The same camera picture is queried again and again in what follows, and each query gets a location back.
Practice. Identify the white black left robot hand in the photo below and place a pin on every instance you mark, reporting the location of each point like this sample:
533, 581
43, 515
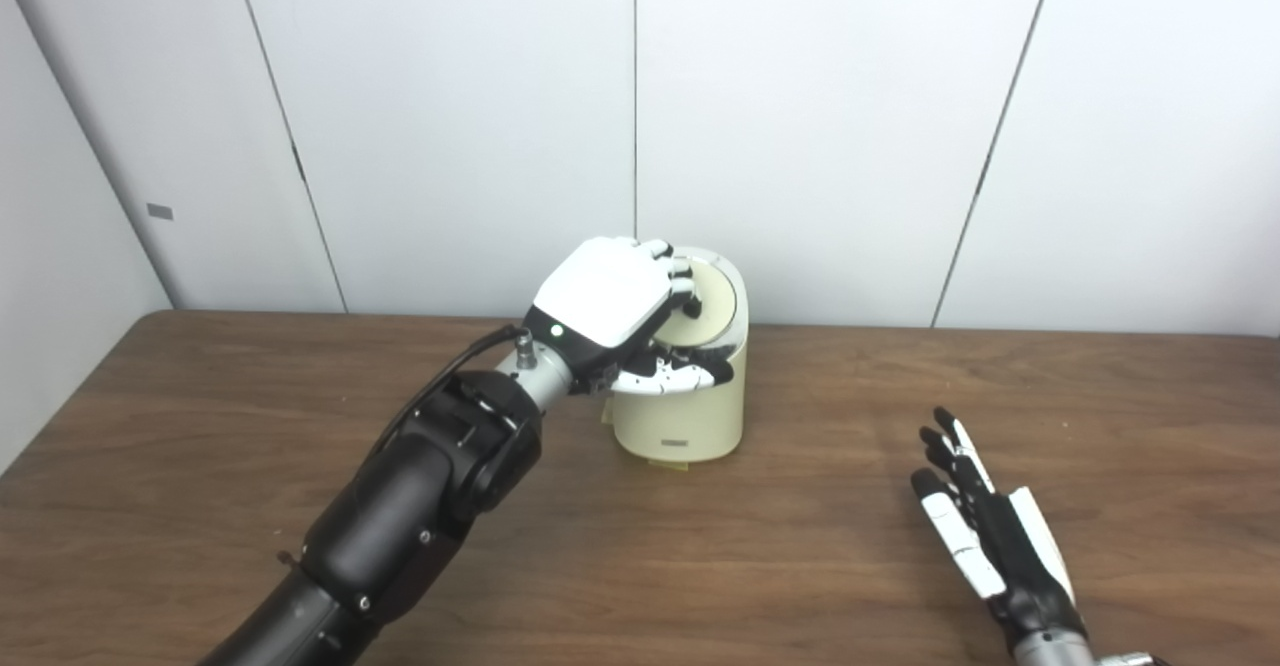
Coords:
605, 296

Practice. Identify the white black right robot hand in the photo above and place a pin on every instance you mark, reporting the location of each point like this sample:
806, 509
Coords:
1000, 536

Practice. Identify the round cream bin lid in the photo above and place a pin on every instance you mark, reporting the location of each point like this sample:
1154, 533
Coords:
715, 296

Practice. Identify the cream-colored bin body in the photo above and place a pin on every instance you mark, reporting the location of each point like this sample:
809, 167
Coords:
685, 416

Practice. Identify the wide yellow tape strip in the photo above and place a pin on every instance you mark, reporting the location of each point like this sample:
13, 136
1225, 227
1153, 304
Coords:
668, 463

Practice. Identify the grey wall sticker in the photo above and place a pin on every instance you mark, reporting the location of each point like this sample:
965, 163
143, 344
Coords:
160, 212

